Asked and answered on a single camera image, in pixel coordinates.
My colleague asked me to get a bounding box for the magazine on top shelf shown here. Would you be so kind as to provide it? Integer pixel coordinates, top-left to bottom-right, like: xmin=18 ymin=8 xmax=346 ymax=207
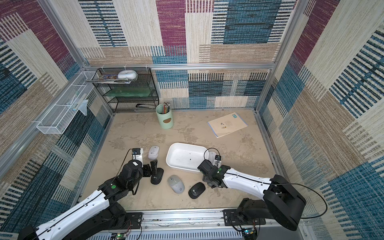
xmin=86 ymin=75 xmax=133 ymax=84

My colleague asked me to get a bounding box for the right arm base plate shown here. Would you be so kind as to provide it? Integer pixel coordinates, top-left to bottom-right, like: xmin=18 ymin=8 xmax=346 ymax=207
xmin=222 ymin=209 xmax=266 ymax=227

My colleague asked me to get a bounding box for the white round device on shelf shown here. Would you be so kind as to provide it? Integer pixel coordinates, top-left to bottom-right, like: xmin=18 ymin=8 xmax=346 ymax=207
xmin=118 ymin=70 xmax=138 ymax=81

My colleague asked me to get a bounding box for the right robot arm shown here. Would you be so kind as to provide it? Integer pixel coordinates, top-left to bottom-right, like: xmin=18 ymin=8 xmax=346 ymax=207
xmin=198 ymin=160 xmax=307 ymax=231

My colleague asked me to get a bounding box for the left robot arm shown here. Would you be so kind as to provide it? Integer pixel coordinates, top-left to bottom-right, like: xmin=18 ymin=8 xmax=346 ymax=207
xmin=18 ymin=160 xmax=164 ymax=240

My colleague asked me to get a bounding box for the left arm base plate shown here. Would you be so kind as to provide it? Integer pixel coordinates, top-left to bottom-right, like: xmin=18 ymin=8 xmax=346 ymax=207
xmin=121 ymin=212 xmax=143 ymax=230

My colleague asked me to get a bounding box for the black wire shelf rack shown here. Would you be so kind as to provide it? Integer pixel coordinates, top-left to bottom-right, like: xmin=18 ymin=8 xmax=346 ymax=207
xmin=88 ymin=67 xmax=160 ymax=113

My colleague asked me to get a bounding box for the green pad on shelf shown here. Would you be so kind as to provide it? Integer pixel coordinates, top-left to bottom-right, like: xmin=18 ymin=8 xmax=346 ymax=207
xmin=104 ymin=87 xmax=152 ymax=97

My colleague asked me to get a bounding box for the black stapler on bottom shelf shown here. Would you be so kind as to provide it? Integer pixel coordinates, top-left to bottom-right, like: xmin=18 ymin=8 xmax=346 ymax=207
xmin=135 ymin=104 xmax=156 ymax=109

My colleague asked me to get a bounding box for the white storage box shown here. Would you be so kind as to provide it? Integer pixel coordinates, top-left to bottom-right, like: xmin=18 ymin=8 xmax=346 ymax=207
xmin=166 ymin=143 xmax=217 ymax=173

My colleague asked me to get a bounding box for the grey computer mouse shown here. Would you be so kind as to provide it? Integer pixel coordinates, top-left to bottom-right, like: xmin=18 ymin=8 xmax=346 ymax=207
xmin=167 ymin=175 xmax=185 ymax=194

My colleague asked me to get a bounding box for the beige notebook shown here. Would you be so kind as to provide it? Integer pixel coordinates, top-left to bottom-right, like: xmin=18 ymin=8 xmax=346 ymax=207
xmin=208 ymin=113 xmax=248 ymax=138

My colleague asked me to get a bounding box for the black computer mouse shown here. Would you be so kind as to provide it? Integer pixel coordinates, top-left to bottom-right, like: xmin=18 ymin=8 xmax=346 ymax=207
xmin=188 ymin=182 xmax=206 ymax=199
xmin=151 ymin=168 xmax=164 ymax=185

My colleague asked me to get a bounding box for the white computer mouse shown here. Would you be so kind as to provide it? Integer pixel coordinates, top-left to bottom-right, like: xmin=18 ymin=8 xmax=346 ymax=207
xmin=148 ymin=146 xmax=160 ymax=160

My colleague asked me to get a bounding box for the white wire wall basket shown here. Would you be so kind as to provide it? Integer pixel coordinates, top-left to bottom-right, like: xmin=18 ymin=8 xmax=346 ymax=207
xmin=37 ymin=71 xmax=95 ymax=135

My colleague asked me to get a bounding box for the green pen holder cup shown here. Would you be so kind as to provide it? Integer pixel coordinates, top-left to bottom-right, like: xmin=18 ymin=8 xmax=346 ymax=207
xmin=155 ymin=102 xmax=174 ymax=130

